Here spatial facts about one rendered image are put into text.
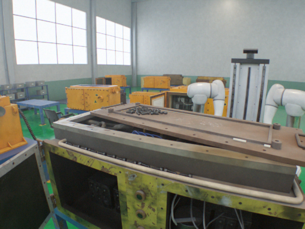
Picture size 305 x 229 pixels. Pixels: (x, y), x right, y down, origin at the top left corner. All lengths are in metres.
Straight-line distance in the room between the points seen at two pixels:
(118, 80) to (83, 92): 6.70
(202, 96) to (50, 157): 1.22
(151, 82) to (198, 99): 8.64
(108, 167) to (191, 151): 0.40
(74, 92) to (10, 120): 2.36
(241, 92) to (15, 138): 3.04
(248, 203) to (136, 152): 0.51
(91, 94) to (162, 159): 3.88
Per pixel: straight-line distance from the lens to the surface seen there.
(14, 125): 3.05
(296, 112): 1.47
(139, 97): 7.39
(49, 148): 1.21
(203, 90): 1.50
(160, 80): 9.88
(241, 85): 1.83
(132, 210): 0.94
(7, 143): 3.06
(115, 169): 0.85
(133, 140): 0.81
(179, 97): 3.66
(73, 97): 5.03
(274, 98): 1.49
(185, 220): 0.98
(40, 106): 6.38
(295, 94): 1.45
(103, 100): 4.30
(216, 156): 0.71
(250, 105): 1.85
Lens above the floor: 1.65
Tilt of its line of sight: 14 degrees down
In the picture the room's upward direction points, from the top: straight up
